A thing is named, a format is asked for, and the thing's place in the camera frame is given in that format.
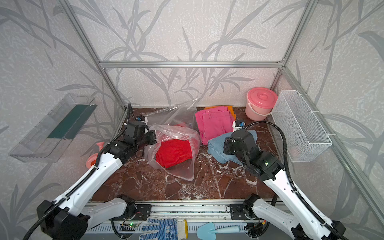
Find blue towel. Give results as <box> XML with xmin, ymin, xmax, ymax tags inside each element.
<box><xmin>208</xmin><ymin>133</ymin><xmax>261</xmax><ymax>165</ymax></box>

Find pink garment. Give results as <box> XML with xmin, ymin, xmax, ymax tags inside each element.
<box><xmin>195</xmin><ymin>107</ymin><xmax>235</xmax><ymax>145</ymax></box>

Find orange trousers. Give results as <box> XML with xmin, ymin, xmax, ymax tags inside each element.
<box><xmin>205</xmin><ymin>106</ymin><xmax>237</xmax><ymax>120</ymax></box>

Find red garment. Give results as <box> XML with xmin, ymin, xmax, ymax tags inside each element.
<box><xmin>156</xmin><ymin>139</ymin><xmax>193</xmax><ymax>169</ymax></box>

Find clear plastic vacuum bag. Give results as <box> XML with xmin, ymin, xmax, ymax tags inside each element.
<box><xmin>144</xmin><ymin>99</ymin><xmax>201</xmax><ymax>182</ymax></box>

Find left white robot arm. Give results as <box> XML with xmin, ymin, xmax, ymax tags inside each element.
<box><xmin>24</xmin><ymin>104</ymin><xmax>156</xmax><ymax>240</ymax></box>

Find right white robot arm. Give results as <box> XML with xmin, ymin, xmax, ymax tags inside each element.
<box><xmin>224</xmin><ymin>123</ymin><xmax>346</xmax><ymax>240</ymax></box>

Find pink lidded bucket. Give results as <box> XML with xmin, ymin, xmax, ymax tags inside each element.
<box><xmin>245</xmin><ymin>87</ymin><xmax>278</xmax><ymax>121</ymax></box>

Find pink watering can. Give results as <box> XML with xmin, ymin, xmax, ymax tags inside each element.
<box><xmin>86</xmin><ymin>142</ymin><xmax>105</xmax><ymax>169</ymax></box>

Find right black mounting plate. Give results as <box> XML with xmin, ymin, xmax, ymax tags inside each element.
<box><xmin>228</xmin><ymin>204</ymin><xmax>248</xmax><ymax>221</ymax></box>

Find black mounting plate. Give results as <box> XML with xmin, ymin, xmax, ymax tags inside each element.
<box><xmin>130</xmin><ymin>204</ymin><xmax>152</xmax><ymax>221</ymax></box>
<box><xmin>228</xmin><ymin>204</ymin><xmax>248</xmax><ymax>221</ymax></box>

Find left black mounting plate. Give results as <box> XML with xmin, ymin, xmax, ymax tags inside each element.
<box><xmin>130</xmin><ymin>204</ymin><xmax>152</xmax><ymax>221</ymax></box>

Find light blue toy shovel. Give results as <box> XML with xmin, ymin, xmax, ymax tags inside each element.
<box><xmin>197</xmin><ymin>223</ymin><xmax>241</xmax><ymax>240</ymax></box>

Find blue dotted work glove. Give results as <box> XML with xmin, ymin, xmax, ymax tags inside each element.
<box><xmin>139</xmin><ymin>218</ymin><xmax>189</xmax><ymax>240</ymax></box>

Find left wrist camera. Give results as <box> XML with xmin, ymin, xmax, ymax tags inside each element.
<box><xmin>135</xmin><ymin>115</ymin><xmax>148</xmax><ymax>125</ymax></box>

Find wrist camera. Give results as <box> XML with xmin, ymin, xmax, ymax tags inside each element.
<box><xmin>233</xmin><ymin>120</ymin><xmax>246</xmax><ymax>132</ymax></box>
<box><xmin>135</xmin><ymin>115</ymin><xmax>148</xmax><ymax>125</ymax></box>

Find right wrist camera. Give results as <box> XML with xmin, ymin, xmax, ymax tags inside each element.
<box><xmin>233</xmin><ymin>120</ymin><xmax>246</xmax><ymax>132</ymax></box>

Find white wire mesh basket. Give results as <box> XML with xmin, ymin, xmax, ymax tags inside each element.
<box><xmin>272</xmin><ymin>90</ymin><xmax>333</xmax><ymax>163</ymax></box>

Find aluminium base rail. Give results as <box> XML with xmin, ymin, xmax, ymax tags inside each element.
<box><xmin>59</xmin><ymin>199</ymin><xmax>316</xmax><ymax>226</ymax></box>

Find clear plastic wall shelf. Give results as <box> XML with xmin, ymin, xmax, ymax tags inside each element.
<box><xmin>9</xmin><ymin>94</ymin><xmax>98</xmax><ymax>163</ymax></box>

